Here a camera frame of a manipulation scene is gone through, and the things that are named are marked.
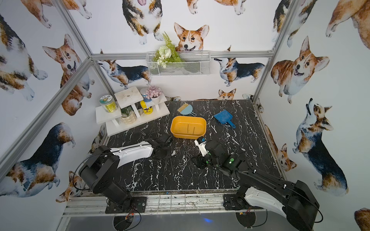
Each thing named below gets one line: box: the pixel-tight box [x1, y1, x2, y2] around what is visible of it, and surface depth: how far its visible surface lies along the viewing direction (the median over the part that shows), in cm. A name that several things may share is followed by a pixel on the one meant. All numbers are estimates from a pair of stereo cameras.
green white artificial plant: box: [152, 31, 184, 70], surface depth 82 cm
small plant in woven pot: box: [120, 104, 137, 125], surface depth 106 cm
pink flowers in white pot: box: [145, 85, 163, 104], surface depth 95 cm
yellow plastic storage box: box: [170, 115, 208, 140], surface depth 108 cm
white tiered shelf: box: [95, 86, 171, 137], surface depth 105 cm
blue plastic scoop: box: [213, 109, 236, 129], surface depth 113 cm
